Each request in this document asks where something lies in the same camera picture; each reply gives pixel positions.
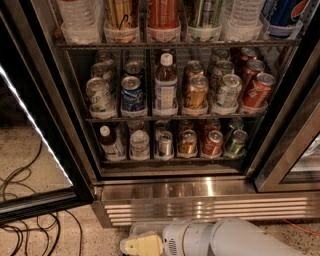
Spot orange can bottom shelf front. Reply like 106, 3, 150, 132
178, 129, 197, 158

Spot stainless steel fridge cabinet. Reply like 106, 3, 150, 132
6, 0, 320, 229

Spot white green can middle front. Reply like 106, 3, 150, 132
86, 77, 115, 115

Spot brown tea bottle bottom shelf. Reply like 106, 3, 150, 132
99, 125, 125, 161

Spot green can bottom shelf front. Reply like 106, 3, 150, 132
224, 130, 248, 158

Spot green can top shelf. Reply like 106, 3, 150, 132
184, 0, 222, 42

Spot white green can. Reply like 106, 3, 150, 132
91, 62, 113, 85
86, 77, 115, 115

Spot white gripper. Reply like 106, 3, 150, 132
120, 220, 214, 256

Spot gold can shelf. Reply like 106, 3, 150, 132
183, 60, 204, 83
184, 74, 209, 110

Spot clear water bottle top left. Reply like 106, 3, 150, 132
57, 0, 103, 45

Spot right glass fridge door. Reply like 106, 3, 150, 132
255, 77, 320, 193

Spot red can middle shelf front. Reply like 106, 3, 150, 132
242, 73, 275, 108

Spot black floor cables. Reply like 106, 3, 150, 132
0, 139, 84, 256

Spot red can bottom shelf front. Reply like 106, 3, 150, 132
202, 130, 223, 157

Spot orange can top shelf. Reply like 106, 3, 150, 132
147, 0, 180, 42

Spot orange floor cable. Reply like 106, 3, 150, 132
283, 218, 320, 238

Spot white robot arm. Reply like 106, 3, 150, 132
120, 218, 303, 256

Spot clear plastic bin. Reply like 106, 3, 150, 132
126, 221, 168, 256

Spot open glass fridge door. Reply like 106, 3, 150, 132
0, 18, 93, 225

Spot white can shelf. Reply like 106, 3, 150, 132
214, 74, 242, 108
210, 60, 234, 88

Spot tea bottle middle shelf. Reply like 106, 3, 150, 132
154, 53, 178, 116

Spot white can middle shelf front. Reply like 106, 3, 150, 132
214, 74, 242, 108

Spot blue can middle shelf front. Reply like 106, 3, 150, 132
121, 76, 144, 112

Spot green can shelf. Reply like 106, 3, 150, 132
224, 130, 248, 158
227, 117, 244, 136
184, 0, 222, 42

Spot gold can middle shelf front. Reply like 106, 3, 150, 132
184, 74, 209, 110

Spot yellow can top shelf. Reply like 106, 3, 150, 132
104, 0, 139, 43

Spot clear water bottle top right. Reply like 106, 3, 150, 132
220, 0, 265, 42

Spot orange can shelf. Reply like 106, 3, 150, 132
147, 0, 180, 42
178, 129, 197, 158

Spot red can middle shelf rear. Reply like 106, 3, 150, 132
233, 47, 258, 73

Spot red can shelf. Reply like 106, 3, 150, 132
203, 118, 221, 134
202, 130, 223, 157
241, 59, 265, 89
242, 73, 275, 108
233, 47, 258, 73

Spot blue pepsi can top shelf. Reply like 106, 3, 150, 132
262, 0, 309, 38

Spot silver can bottom shelf front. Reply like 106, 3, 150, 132
157, 131, 173, 159

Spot clear water bottle bottom shelf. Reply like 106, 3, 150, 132
129, 130, 150, 161

